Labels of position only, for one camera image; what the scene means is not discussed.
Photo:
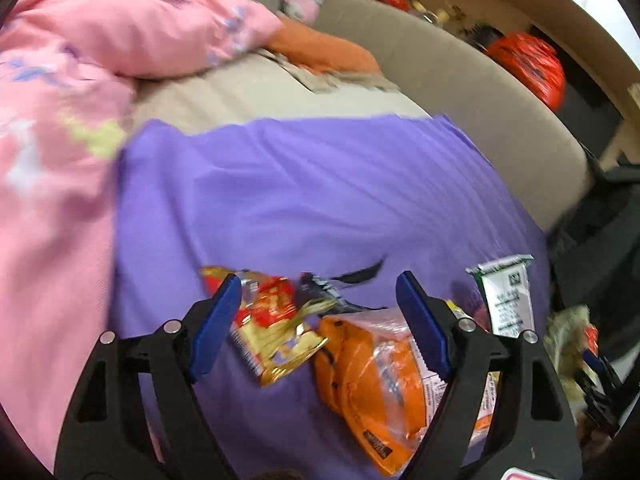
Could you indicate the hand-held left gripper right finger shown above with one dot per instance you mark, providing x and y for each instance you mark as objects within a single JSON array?
[{"x": 422, "y": 322}]

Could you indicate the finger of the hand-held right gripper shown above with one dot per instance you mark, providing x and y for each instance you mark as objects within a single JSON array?
[{"x": 595, "y": 362}]

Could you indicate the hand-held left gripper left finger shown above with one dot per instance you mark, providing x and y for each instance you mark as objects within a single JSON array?
[{"x": 215, "y": 327}]

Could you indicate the pale yellow plastic bag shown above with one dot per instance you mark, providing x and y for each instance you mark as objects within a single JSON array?
[{"x": 565, "y": 340}]

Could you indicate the red and gold snack wrapper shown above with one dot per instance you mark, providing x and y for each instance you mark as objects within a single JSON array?
[{"x": 270, "y": 330}]

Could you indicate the orange snack bag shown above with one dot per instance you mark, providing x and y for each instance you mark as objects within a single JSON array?
[{"x": 360, "y": 385}]

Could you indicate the green and white wrapper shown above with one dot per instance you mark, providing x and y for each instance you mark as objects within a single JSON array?
[{"x": 505, "y": 290}]

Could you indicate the small black wrapper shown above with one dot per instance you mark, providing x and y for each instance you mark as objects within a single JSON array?
[{"x": 316, "y": 287}]

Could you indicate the black jacket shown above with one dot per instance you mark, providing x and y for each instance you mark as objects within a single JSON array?
[{"x": 595, "y": 240}]

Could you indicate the purple cloth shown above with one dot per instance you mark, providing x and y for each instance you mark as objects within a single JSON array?
[{"x": 300, "y": 200}]

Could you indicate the pink floral blanket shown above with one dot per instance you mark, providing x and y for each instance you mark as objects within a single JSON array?
[{"x": 60, "y": 210}]

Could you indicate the beige upholstered bed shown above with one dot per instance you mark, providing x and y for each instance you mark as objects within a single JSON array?
[{"x": 450, "y": 85}]

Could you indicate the large red plastic bag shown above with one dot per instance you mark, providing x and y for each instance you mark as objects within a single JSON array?
[{"x": 530, "y": 65}]

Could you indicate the orange pillow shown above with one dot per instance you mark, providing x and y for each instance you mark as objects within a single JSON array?
[{"x": 325, "y": 47}]

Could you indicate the yellow flower ornament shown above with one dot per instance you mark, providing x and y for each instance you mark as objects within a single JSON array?
[{"x": 435, "y": 10}]

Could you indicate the pink plush toy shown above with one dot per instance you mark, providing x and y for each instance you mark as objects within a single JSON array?
[{"x": 300, "y": 4}]

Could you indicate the light wooden shelf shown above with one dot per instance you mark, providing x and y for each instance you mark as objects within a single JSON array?
[{"x": 550, "y": 5}]

